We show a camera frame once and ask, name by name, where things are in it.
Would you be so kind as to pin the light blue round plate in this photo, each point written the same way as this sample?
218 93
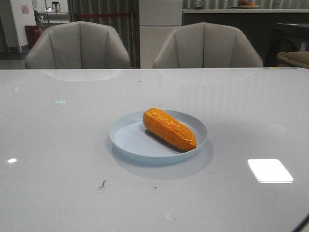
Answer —
134 141

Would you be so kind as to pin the beige upholstered chair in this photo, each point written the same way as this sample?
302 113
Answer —
207 45
78 45

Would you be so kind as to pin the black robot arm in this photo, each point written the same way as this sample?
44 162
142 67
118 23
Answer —
302 225

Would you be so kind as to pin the left beige upholstered chair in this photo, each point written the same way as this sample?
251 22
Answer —
78 45

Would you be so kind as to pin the orange corn cob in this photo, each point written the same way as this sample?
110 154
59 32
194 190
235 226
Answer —
169 129

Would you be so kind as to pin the white cabinet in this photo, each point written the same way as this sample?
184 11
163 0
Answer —
157 19

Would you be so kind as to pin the dark counter with white top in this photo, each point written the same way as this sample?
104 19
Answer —
270 31

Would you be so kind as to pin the red bin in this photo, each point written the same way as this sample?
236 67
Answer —
32 34

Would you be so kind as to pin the fruit bowl on counter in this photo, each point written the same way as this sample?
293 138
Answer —
245 4

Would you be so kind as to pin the right beige upholstered chair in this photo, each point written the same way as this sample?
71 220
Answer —
207 45

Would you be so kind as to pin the red barrier belt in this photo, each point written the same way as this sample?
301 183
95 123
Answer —
103 15

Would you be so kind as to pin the beige cushion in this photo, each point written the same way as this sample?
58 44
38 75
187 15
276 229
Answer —
295 59

